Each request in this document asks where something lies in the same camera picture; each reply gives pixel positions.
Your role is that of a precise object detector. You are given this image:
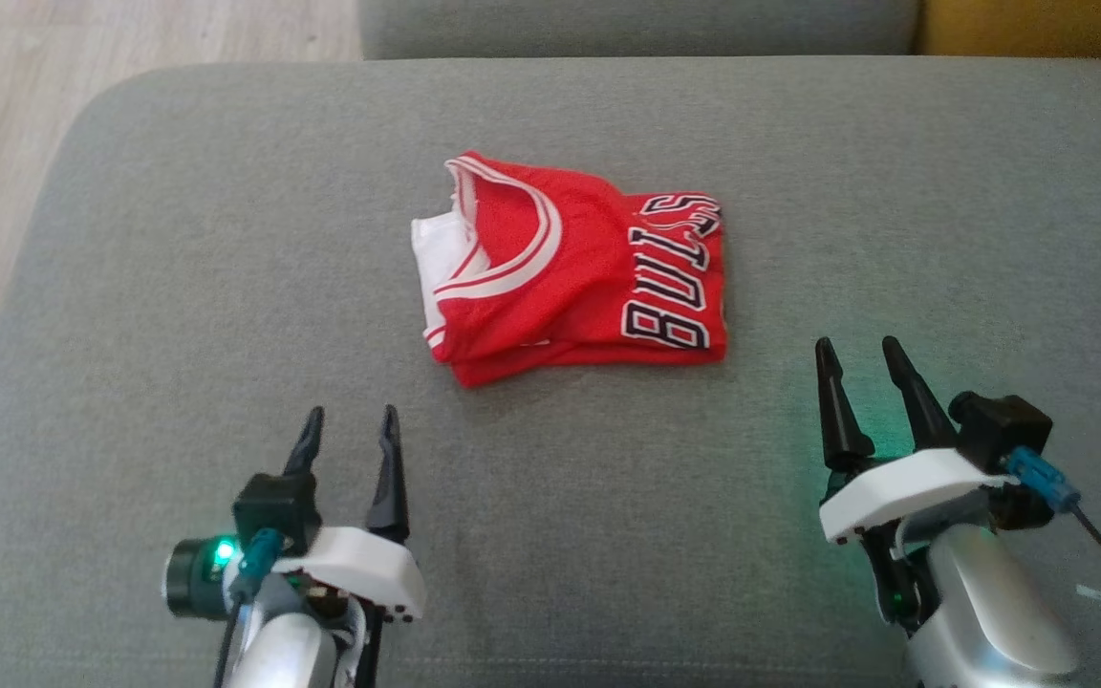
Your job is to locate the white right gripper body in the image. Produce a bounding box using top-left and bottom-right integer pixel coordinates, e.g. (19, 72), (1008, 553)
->
(817, 446), (1017, 634)

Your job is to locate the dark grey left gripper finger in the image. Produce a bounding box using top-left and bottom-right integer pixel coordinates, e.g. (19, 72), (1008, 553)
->
(282, 405), (327, 481)
(364, 403), (412, 547)

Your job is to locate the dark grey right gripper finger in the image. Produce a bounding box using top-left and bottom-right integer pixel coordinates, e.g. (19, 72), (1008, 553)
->
(880, 334), (961, 453)
(813, 335), (877, 472)

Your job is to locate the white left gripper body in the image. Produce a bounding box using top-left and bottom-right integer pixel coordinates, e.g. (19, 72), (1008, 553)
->
(272, 525), (428, 688)

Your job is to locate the red Bulls jersey white trim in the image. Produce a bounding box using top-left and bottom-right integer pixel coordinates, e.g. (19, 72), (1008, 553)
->
(409, 149), (730, 390)

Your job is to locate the grey sofa seat cushion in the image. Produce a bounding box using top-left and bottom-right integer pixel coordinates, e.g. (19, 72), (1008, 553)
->
(0, 54), (1101, 688)

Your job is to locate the yellow sofa cushion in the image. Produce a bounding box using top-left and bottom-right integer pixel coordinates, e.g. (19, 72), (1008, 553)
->
(915, 0), (1101, 62)

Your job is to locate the grey sofa back cushion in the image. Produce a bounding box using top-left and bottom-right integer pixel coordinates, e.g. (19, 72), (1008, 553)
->
(356, 0), (925, 62)

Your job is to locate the teal left camera connector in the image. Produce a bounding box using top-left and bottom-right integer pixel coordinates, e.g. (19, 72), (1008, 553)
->
(227, 527), (287, 606)

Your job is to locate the blue right camera connector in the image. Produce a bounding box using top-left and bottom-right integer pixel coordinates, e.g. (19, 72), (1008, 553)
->
(1001, 446), (1083, 513)

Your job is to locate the black left camera cable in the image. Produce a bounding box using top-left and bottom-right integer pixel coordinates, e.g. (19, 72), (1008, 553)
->
(212, 600), (245, 688)

